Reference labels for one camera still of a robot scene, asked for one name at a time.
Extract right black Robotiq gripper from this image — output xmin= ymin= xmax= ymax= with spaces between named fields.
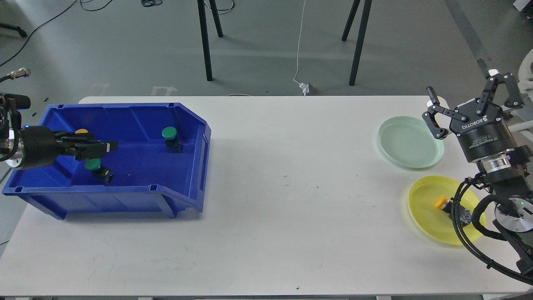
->
xmin=422 ymin=72 xmax=525 ymax=163

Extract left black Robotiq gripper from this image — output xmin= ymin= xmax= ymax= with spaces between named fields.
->
xmin=19 ymin=127 xmax=119 ymax=170

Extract green push button front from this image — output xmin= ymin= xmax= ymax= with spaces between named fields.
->
xmin=84 ymin=159 xmax=114 ymax=184

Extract green push button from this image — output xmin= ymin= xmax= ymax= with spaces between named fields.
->
xmin=161 ymin=127 xmax=183 ymax=153
xmin=84 ymin=159 xmax=114 ymax=184

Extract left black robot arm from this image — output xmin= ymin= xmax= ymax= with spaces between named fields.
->
xmin=0 ymin=93 xmax=118 ymax=170

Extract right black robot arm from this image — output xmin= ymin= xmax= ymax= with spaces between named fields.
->
xmin=422 ymin=71 xmax=532 ymax=285

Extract pale green plate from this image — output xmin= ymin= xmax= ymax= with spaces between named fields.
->
xmin=377 ymin=116 xmax=445 ymax=170

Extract green push button back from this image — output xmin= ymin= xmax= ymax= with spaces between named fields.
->
xmin=161 ymin=127 xmax=183 ymax=153

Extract yellow plate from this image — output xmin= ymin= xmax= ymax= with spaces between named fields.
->
xmin=407 ymin=175 xmax=461 ymax=246

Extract white office chair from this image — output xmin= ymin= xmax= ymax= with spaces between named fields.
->
xmin=498 ymin=0 xmax=533 ymax=133

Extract blue plastic bin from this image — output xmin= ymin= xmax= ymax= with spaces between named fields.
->
xmin=2 ymin=103 xmax=211 ymax=220

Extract black stand legs right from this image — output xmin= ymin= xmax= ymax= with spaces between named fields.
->
xmin=341 ymin=0 xmax=373 ymax=87

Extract black stand legs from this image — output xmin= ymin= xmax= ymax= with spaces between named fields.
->
xmin=341 ymin=0 xmax=373 ymax=87
xmin=197 ymin=0 xmax=224 ymax=82

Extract black stand legs left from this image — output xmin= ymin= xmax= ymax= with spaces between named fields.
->
xmin=197 ymin=0 xmax=224 ymax=82

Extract black floor cable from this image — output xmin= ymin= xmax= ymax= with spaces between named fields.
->
xmin=0 ymin=0 xmax=115 ymax=68

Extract white cable with plug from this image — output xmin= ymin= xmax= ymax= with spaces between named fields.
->
xmin=292 ymin=0 xmax=312 ymax=96

